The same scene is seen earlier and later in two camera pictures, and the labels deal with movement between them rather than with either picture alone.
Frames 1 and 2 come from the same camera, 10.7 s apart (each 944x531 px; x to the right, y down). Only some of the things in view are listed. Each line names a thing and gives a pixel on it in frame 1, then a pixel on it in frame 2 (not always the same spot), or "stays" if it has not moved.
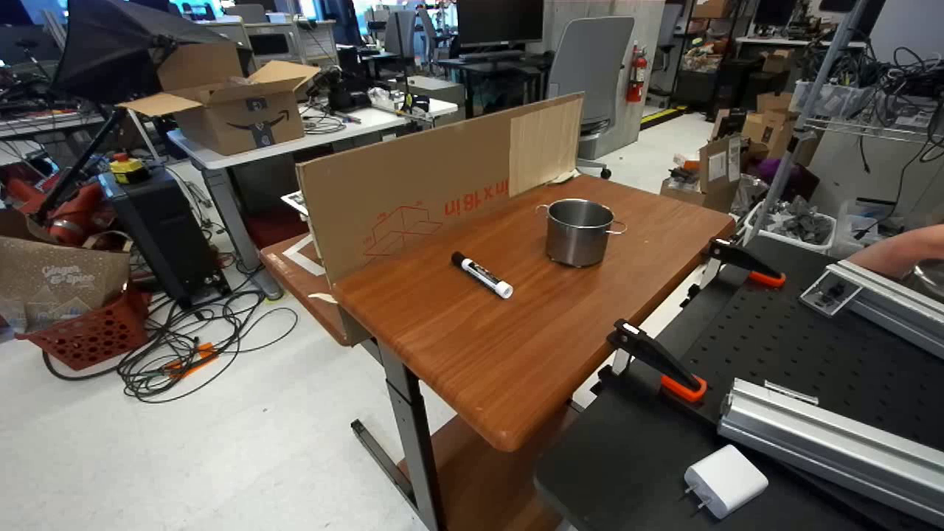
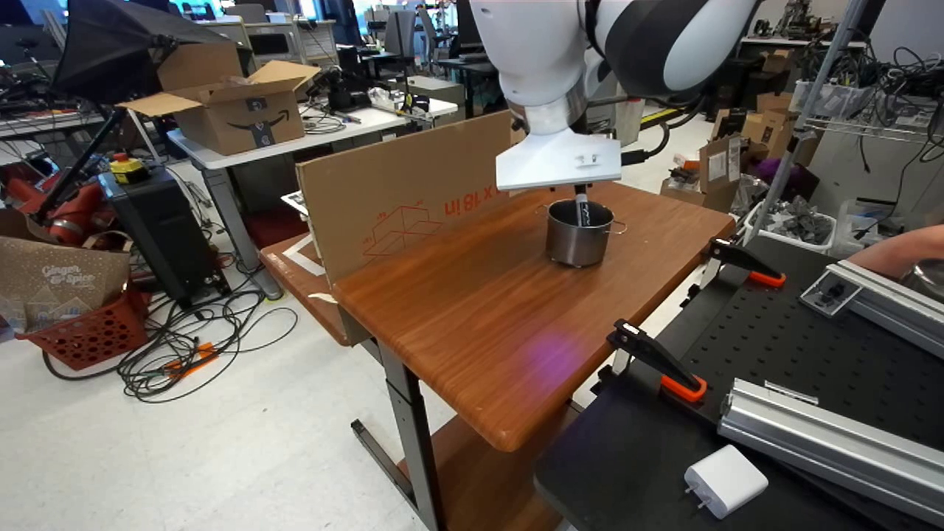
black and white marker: (483, 274) -> (582, 209)
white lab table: (324, 128) stays
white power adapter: (728, 478) stays
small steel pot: (579, 229) stays
